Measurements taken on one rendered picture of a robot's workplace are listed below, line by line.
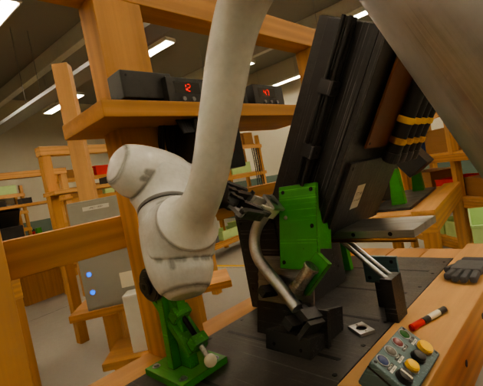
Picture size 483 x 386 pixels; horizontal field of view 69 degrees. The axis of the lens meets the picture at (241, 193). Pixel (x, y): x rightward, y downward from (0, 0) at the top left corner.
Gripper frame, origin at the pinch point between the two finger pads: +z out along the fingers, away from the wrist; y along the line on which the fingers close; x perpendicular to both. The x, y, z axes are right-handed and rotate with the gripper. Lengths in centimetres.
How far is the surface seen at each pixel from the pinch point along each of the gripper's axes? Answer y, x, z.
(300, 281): -20.1, 4.6, 1.9
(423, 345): -43.8, -5.7, 7.8
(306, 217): -8.9, -5.7, 3.8
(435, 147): 125, -62, 342
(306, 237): -12.2, -2.3, 4.3
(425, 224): -23.6, -21.4, 22.6
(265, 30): 71, -36, 23
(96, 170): 627, 388, 269
